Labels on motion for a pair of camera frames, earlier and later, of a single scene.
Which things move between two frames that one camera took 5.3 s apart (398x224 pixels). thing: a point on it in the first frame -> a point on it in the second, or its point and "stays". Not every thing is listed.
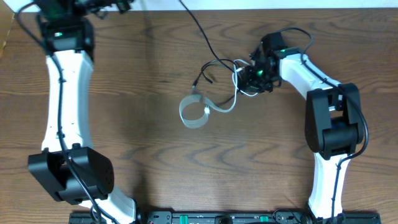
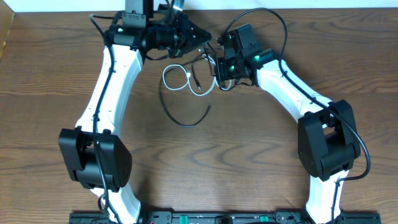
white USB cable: (206, 105) -> (188, 82)
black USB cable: (214, 49) -> (161, 99)
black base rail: (229, 217) stays
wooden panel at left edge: (6, 22) stays
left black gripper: (121, 5) -> (185, 30)
